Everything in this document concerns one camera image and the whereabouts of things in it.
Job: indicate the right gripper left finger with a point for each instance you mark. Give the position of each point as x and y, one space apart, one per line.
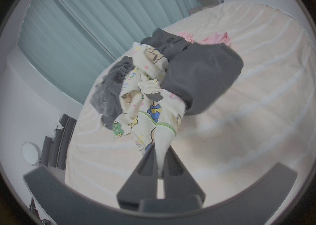
140 184

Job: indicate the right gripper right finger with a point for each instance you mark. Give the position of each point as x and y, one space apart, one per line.
180 184

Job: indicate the white printed pyjama top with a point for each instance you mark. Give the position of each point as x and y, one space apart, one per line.
148 110

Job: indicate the bed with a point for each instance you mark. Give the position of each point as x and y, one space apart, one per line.
246 95

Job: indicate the dark grey garment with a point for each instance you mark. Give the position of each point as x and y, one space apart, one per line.
111 88

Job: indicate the small white object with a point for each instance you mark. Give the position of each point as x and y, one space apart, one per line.
58 124

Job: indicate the black garment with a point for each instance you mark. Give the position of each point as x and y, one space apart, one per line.
205 78

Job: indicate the round woven basket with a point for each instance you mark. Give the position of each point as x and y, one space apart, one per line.
29 152

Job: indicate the pink garment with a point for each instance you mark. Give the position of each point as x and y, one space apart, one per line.
214 38

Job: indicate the blue-green curtain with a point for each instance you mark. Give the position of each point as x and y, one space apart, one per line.
49 46
123 1

